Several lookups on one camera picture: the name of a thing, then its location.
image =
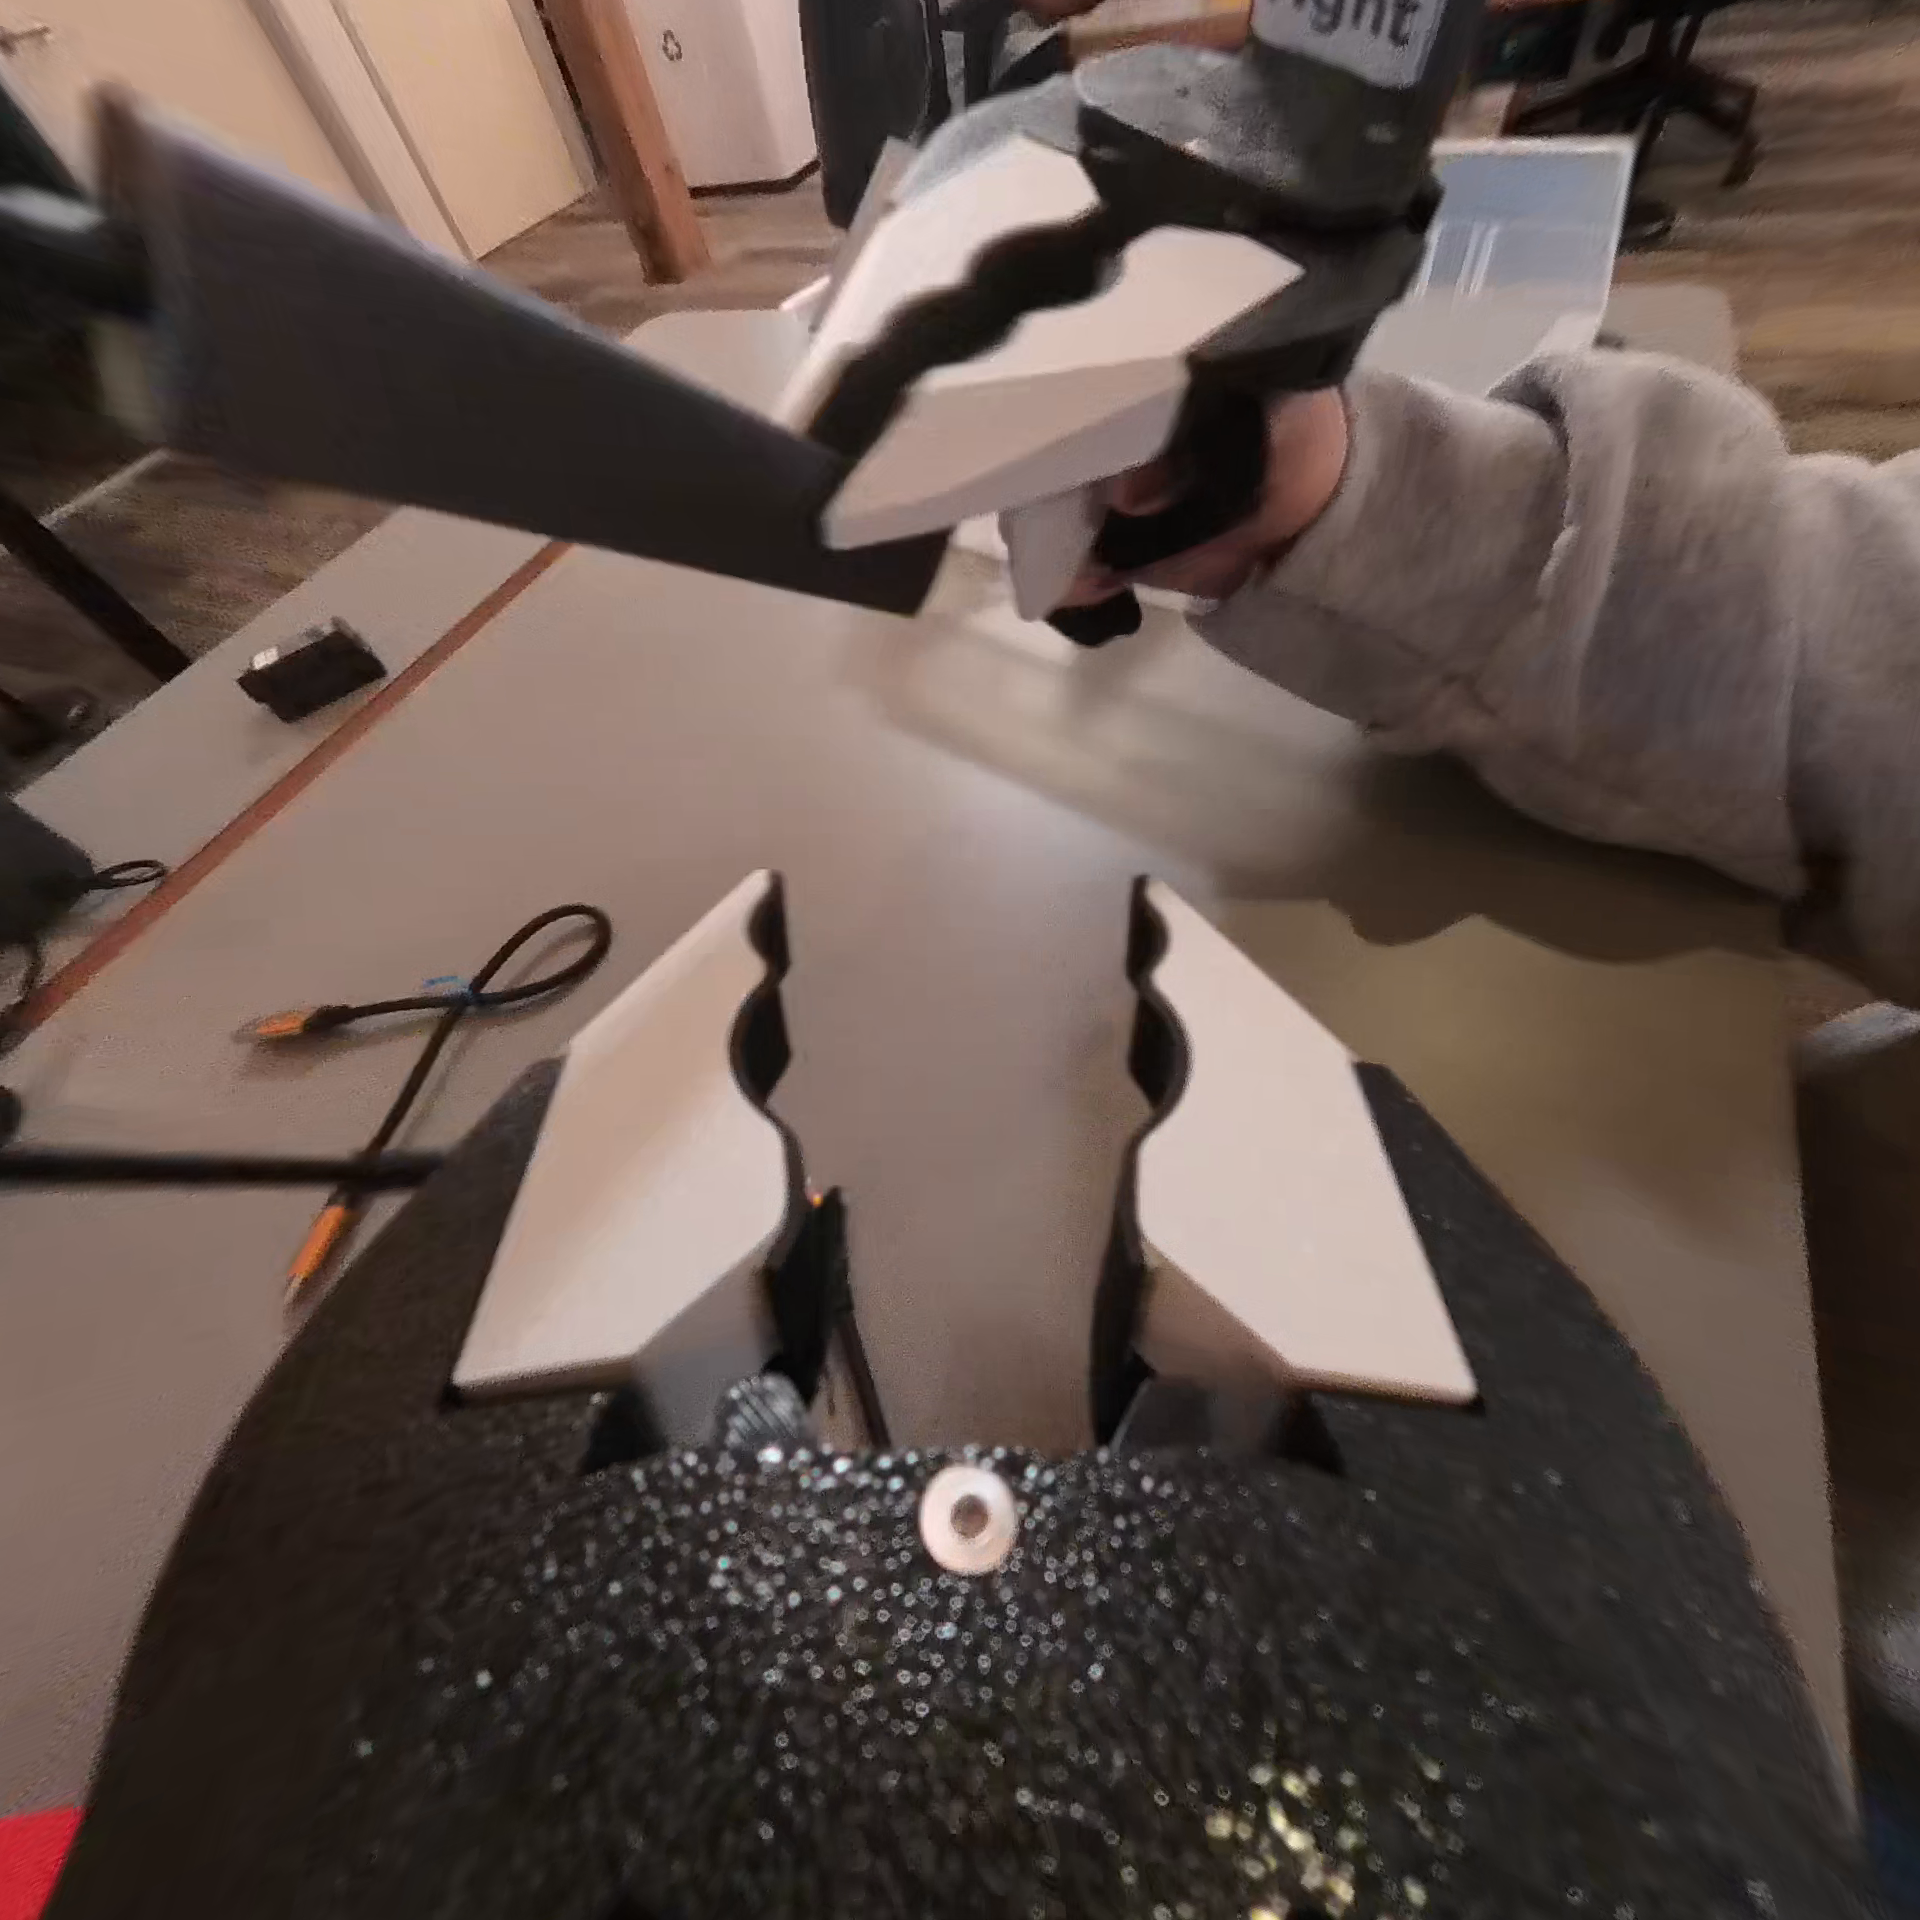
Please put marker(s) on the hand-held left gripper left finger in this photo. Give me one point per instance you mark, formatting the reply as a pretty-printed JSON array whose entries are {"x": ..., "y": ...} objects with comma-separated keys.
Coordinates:
[{"x": 643, "y": 1201}]

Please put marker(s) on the person's right forearm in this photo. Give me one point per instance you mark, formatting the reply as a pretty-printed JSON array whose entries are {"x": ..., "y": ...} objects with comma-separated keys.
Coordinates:
[{"x": 1576, "y": 601}]

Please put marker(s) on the dark wooden desk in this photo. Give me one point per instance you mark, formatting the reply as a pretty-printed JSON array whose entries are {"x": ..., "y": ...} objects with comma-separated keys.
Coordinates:
[{"x": 90, "y": 585}]

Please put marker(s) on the person's right hand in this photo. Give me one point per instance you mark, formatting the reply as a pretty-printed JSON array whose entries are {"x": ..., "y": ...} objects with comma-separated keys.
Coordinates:
[{"x": 1305, "y": 464}]

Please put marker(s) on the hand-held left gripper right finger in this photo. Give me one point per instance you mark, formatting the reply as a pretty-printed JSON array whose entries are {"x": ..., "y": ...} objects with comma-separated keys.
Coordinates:
[{"x": 1290, "y": 1215}]

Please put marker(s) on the wooden post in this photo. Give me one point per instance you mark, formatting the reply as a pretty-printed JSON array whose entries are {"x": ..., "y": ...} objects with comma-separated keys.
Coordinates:
[{"x": 629, "y": 135}]

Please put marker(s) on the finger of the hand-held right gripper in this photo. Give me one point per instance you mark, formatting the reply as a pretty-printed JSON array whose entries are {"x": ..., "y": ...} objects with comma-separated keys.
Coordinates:
[
  {"x": 1051, "y": 389},
  {"x": 960, "y": 225}
]

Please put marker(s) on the small black box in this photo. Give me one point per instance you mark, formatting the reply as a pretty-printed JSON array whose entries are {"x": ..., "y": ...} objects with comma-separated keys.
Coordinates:
[{"x": 316, "y": 676}]

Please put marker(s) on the cream door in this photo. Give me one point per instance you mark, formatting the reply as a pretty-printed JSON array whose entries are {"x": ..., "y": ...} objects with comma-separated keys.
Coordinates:
[
  {"x": 450, "y": 104},
  {"x": 193, "y": 75}
]

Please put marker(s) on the red plastic case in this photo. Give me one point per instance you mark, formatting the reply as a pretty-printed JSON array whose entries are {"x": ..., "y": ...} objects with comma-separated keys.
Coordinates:
[{"x": 30, "y": 1875}]

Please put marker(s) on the black office chair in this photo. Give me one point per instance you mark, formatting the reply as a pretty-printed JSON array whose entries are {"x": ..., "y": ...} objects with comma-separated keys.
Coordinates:
[{"x": 1636, "y": 91}]

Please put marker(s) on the white plastic bin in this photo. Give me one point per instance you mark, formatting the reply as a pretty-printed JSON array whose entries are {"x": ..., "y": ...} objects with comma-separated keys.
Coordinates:
[{"x": 1528, "y": 255}]

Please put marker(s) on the white trash bin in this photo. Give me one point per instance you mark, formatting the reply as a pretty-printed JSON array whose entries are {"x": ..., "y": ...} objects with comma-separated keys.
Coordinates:
[{"x": 737, "y": 104}]

